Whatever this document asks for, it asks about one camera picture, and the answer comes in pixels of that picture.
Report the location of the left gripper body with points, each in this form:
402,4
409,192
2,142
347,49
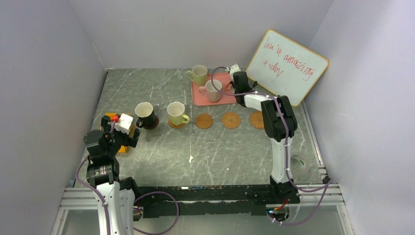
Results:
120,136

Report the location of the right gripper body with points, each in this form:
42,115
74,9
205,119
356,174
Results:
231,82

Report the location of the black mug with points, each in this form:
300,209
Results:
146,116

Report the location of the pink mug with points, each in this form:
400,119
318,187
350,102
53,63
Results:
211,90

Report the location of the green mug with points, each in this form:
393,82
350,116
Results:
198,75
177,116

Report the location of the light wooden coaster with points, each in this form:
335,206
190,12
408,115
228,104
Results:
175,126
204,121

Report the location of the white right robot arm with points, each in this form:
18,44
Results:
279,121

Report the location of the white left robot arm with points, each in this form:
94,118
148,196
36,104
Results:
114,196

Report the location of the whiteboard with red writing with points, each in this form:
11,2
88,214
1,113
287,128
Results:
284,67

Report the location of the clear tape roll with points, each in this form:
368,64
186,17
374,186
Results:
299,165

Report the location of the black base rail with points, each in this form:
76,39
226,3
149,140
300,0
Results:
201,200

